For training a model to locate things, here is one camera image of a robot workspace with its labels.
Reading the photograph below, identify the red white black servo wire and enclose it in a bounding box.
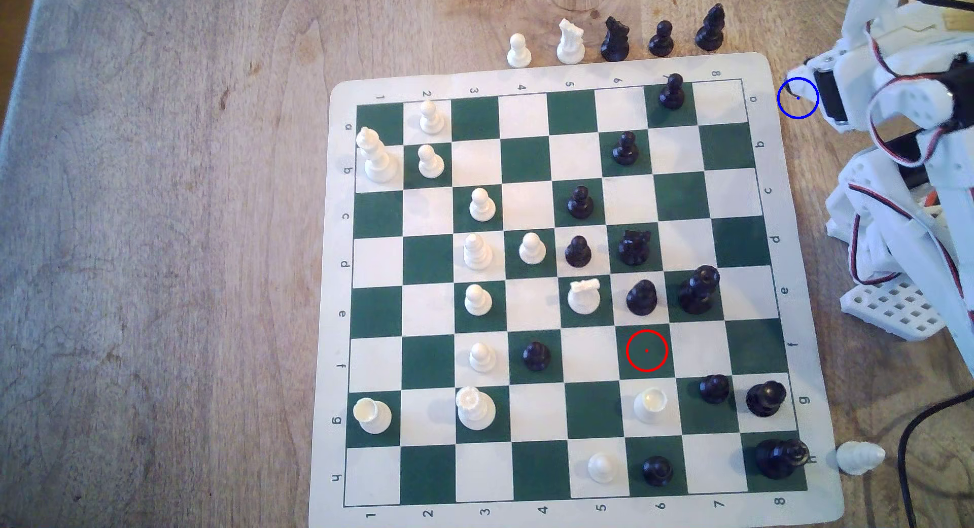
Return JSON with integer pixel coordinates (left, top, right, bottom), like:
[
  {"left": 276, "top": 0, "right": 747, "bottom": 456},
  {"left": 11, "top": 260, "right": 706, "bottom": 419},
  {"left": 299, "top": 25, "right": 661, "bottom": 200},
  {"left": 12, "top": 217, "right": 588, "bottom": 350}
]
[{"left": 847, "top": 182, "right": 902, "bottom": 287}]

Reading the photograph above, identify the white chess king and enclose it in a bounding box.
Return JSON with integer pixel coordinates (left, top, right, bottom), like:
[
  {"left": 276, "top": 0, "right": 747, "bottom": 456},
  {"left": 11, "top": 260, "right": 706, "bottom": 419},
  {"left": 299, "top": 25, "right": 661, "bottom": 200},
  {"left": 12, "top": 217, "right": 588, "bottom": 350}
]
[{"left": 356, "top": 127, "right": 399, "bottom": 184}]

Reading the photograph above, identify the black chess queen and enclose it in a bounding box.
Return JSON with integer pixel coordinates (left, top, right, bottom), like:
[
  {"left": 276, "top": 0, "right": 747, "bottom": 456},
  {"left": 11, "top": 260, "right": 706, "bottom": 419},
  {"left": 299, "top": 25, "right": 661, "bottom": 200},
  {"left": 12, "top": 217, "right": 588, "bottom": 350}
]
[{"left": 678, "top": 265, "right": 721, "bottom": 316}]

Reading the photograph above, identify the white chess knight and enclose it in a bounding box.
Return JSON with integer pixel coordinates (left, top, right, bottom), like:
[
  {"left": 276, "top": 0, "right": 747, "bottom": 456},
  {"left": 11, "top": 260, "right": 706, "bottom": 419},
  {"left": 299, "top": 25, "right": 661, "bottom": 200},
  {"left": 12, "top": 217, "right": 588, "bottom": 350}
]
[
  {"left": 556, "top": 18, "right": 587, "bottom": 65},
  {"left": 568, "top": 278, "right": 603, "bottom": 316}
]

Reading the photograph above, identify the black chess knight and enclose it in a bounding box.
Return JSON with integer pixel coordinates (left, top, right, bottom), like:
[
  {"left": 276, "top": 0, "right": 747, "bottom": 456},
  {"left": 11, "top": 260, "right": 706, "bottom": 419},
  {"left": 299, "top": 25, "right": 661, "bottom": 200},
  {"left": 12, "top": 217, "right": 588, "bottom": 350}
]
[
  {"left": 600, "top": 16, "right": 631, "bottom": 63},
  {"left": 617, "top": 229, "right": 652, "bottom": 267}
]

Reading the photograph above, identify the black pawn e6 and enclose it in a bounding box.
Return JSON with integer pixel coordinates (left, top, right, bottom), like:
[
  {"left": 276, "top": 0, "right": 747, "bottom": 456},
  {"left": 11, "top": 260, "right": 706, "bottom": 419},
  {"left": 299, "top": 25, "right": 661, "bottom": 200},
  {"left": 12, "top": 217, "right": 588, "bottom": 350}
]
[{"left": 625, "top": 279, "right": 658, "bottom": 318}]

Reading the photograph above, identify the black chess rook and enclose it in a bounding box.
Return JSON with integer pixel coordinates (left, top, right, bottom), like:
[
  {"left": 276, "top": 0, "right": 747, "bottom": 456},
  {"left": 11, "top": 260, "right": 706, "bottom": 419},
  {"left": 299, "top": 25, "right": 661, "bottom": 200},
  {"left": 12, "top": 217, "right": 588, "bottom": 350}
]
[{"left": 745, "top": 380, "right": 788, "bottom": 418}]

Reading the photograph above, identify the white grid base plate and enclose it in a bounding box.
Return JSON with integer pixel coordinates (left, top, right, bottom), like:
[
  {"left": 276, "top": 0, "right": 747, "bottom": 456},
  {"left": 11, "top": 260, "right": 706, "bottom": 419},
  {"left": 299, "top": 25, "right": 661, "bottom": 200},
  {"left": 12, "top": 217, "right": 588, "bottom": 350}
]
[{"left": 840, "top": 277, "right": 949, "bottom": 342}]

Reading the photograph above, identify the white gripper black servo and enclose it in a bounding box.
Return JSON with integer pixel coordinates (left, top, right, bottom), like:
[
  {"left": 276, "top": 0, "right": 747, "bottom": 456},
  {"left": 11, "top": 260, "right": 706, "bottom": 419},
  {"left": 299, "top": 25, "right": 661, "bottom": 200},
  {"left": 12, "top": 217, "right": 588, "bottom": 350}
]
[{"left": 805, "top": 45, "right": 876, "bottom": 135}]

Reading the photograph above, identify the black power cable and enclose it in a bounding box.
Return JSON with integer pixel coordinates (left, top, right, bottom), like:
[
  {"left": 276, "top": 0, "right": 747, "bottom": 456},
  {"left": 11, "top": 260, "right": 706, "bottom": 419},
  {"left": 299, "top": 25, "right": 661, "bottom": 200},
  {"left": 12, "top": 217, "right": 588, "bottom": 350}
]
[{"left": 898, "top": 395, "right": 974, "bottom": 528}]

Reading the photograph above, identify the white chess rook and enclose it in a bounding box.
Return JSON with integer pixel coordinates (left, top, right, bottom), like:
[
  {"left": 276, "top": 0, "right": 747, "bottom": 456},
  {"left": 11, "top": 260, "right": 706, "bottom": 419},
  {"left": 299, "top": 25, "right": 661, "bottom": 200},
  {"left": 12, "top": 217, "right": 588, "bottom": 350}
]
[
  {"left": 353, "top": 397, "right": 394, "bottom": 435},
  {"left": 633, "top": 387, "right": 670, "bottom": 425}
]

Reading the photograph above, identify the white chess bishop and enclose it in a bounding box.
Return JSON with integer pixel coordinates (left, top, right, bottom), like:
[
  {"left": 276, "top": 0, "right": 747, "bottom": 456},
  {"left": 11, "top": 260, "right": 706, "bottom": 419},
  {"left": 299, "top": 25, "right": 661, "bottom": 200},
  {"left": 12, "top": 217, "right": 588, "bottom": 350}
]
[
  {"left": 836, "top": 441, "right": 887, "bottom": 476},
  {"left": 463, "top": 233, "right": 494, "bottom": 271}
]

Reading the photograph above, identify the black chess king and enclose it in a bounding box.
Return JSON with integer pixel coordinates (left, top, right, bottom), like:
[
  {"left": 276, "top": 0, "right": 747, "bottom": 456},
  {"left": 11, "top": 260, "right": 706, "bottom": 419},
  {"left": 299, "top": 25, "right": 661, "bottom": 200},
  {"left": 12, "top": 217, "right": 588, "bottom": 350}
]
[{"left": 755, "top": 437, "right": 811, "bottom": 481}]

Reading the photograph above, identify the green white chess mat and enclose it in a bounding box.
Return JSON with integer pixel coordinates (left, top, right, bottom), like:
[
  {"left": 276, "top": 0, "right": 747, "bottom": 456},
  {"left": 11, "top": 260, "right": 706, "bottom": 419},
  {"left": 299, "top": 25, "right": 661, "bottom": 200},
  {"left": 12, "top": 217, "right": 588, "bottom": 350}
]
[{"left": 308, "top": 51, "right": 846, "bottom": 528}]

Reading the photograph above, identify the black chess bishop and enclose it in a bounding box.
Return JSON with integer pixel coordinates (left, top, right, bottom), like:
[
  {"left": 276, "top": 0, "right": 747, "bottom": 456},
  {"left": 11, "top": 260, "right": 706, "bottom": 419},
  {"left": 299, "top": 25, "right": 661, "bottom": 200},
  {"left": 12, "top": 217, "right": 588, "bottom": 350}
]
[{"left": 694, "top": 3, "right": 726, "bottom": 53}]

